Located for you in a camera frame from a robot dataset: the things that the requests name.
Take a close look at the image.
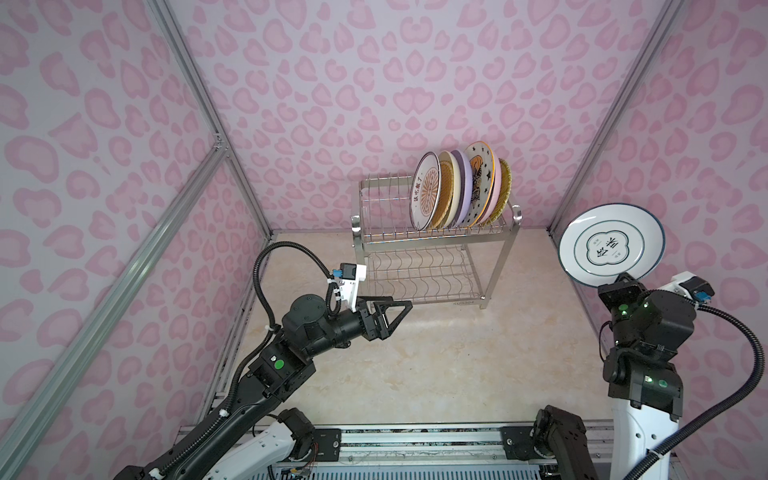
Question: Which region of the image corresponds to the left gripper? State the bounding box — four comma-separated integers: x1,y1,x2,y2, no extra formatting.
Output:
304,293,411,362

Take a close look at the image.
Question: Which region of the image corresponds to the white plate black rim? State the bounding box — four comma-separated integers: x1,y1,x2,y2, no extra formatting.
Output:
558,203,667,287

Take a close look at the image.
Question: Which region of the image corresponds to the white plate orange sunburst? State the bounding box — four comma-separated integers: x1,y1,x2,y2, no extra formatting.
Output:
409,152,441,231

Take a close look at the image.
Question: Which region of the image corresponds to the pink bear plate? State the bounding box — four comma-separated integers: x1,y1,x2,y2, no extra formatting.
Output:
480,157,502,226

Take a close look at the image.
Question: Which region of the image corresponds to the orange woven plate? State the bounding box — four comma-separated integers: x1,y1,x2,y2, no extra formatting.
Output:
429,152,454,229

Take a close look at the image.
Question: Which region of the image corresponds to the yellow woven plate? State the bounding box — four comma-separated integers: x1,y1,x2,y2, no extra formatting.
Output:
488,159,512,224

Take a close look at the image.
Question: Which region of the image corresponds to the purple shell-shaped plate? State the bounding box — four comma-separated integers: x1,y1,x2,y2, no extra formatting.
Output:
451,150,473,228

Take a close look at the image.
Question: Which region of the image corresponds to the cream plain plate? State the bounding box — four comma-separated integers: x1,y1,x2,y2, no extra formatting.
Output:
438,150,461,228

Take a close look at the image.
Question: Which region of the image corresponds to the white star cartoon plate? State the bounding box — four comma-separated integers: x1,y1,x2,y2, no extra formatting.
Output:
464,141,497,228

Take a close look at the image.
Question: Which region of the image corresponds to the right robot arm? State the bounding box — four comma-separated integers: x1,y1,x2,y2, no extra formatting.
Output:
598,273,696,479

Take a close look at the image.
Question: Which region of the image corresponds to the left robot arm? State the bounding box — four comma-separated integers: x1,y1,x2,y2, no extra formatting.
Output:
116,294,413,479

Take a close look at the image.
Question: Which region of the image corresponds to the steel two-tier dish rack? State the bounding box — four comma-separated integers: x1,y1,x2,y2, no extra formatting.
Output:
351,176,523,309

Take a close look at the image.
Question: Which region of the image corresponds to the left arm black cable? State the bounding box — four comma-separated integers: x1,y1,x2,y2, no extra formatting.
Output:
230,241,334,409

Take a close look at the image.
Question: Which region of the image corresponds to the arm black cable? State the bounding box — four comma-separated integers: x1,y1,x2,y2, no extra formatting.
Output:
230,241,334,409
620,304,766,480

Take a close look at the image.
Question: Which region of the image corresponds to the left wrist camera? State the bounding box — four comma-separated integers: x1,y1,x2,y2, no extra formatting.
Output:
331,262,367,312

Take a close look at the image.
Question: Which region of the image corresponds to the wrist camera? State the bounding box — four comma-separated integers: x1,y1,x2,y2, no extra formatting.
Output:
331,262,367,312
668,271,715,304

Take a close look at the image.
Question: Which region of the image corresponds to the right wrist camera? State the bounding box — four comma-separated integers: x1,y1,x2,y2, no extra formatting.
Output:
668,271,715,304

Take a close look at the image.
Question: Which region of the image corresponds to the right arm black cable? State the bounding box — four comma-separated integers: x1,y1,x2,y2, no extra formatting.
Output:
620,304,766,480

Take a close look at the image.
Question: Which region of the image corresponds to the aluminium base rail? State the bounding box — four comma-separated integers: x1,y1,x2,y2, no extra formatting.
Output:
204,405,596,479

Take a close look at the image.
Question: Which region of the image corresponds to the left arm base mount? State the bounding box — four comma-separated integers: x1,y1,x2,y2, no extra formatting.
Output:
276,408,342,463

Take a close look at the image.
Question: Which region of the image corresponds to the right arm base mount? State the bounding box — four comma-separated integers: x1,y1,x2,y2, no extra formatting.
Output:
500,426,555,461

